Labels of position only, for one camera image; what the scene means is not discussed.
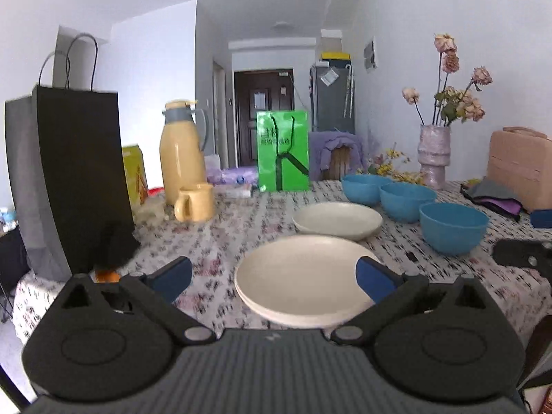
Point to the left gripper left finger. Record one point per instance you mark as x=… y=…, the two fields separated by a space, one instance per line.
x=154 y=294

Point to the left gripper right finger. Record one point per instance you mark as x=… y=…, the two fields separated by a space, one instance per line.
x=394 y=297

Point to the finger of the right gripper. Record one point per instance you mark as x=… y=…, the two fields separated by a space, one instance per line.
x=541 y=219

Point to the cream plate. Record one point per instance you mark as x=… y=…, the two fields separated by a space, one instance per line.
x=301 y=321
x=305 y=275
x=345 y=220

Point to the blue bowl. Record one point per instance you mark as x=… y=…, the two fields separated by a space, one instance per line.
x=364 y=189
x=401 y=201
x=452 y=229

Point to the calligraphy print tablecloth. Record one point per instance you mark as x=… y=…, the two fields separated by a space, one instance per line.
x=241 y=225

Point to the pink hard case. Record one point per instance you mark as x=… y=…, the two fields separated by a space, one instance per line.
x=520 y=160

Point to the grey purple folded cloth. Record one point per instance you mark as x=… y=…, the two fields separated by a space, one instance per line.
x=495 y=197

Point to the yellow mug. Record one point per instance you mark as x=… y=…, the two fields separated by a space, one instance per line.
x=195 y=203

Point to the white book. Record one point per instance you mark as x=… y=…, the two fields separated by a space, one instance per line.
x=234 y=191

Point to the yellow flower branch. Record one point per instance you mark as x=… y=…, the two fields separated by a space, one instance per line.
x=388 y=164

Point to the yellow green snack box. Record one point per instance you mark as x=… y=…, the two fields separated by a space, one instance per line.
x=135 y=175

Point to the pink textured vase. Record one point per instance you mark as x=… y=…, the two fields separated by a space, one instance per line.
x=434 y=154

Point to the purple tissue pack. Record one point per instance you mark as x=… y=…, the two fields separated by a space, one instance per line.
x=237 y=175

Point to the dried pink roses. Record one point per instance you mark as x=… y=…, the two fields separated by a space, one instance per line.
x=450 y=103

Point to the chair with purple cover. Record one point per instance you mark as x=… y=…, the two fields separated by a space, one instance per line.
x=333 y=154

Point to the yellow thermos jug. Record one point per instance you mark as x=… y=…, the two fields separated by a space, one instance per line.
x=182 y=145

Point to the black paper bag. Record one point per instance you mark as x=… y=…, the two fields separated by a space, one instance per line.
x=67 y=180

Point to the green paper bag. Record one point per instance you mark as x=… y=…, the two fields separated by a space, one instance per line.
x=283 y=150

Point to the grey refrigerator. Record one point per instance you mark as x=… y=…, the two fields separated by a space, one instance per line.
x=332 y=97

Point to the dark brown door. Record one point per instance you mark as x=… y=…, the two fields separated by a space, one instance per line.
x=258 y=91

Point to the yellow box on refrigerator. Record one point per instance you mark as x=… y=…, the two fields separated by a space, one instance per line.
x=336 y=58

